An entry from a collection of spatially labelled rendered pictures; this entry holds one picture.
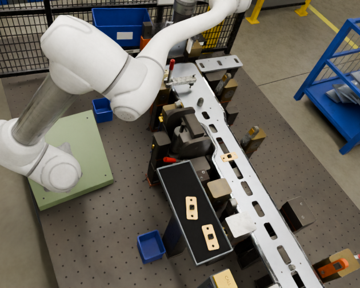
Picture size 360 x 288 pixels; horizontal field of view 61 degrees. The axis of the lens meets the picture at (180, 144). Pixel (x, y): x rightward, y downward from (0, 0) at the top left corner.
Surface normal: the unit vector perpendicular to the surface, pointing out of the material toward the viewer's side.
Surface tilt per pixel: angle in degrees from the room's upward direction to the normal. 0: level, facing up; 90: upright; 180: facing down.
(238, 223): 0
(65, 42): 48
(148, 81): 28
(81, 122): 42
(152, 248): 0
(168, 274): 0
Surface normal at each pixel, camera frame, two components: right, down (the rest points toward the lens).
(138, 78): 0.70, -0.10
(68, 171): 0.50, 0.19
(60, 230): 0.18, -0.57
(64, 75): -0.30, 0.73
